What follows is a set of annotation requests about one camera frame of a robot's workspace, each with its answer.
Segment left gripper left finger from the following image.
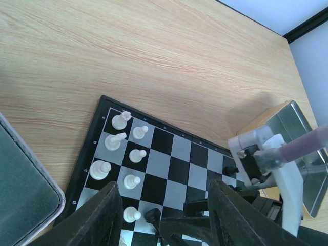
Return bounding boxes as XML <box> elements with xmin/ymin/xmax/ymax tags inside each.
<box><xmin>29</xmin><ymin>181</ymin><xmax>123</xmax><ymax>245</ymax></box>

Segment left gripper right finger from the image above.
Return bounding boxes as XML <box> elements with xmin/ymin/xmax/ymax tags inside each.
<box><xmin>208</xmin><ymin>180</ymin><xmax>307</xmax><ymax>245</ymax></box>

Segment black knight chess piece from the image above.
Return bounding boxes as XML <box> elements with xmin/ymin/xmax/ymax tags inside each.
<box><xmin>144</xmin><ymin>208</ymin><xmax>167</xmax><ymax>246</ymax></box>

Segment white bishop chess piece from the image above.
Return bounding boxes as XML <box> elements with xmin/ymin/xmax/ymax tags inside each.
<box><xmin>89</xmin><ymin>160</ymin><xmax>112</xmax><ymax>180</ymax></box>

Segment black silver chess board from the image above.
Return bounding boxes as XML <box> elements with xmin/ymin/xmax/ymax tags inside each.
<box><xmin>53</xmin><ymin>94</ymin><xmax>257</xmax><ymax>246</ymax></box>

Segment white knight chess piece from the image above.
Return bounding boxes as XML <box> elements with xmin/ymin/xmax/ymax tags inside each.
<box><xmin>105</xmin><ymin>133</ymin><xmax>127</xmax><ymax>151</ymax></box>

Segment white rook chess piece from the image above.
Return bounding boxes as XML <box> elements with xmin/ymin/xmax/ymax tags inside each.
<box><xmin>111</xmin><ymin>111</ymin><xmax>132</xmax><ymax>130</ymax></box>

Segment white pawn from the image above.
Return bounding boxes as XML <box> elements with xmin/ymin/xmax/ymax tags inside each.
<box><xmin>129</xmin><ymin>149</ymin><xmax>147</xmax><ymax>163</ymax></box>
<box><xmin>132</xmin><ymin>126</ymin><xmax>149</xmax><ymax>140</ymax></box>
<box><xmin>123</xmin><ymin>206</ymin><xmax>141</xmax><ymax>223</ymax></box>
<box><xmin>123</xmin><ymin>174</ymin><xmax>141</xmax><ymax>190</ymax></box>

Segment silver tin lid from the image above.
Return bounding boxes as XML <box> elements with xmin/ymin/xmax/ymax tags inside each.
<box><xmin>1</xmin><ymin>115</ymin><xmax>66</xmax><ymax>245</ymax></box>

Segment gold tin box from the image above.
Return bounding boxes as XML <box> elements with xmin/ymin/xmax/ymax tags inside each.
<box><xmin>238</xmin><ymin>100</ymin><xmax>327</xmax><ymax>218</ymax></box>

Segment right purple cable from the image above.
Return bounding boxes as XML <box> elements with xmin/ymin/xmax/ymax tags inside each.
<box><xmin>256</xmin><ymin>122</ymin><xmax>328</xmax><ymax>172</ymax></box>

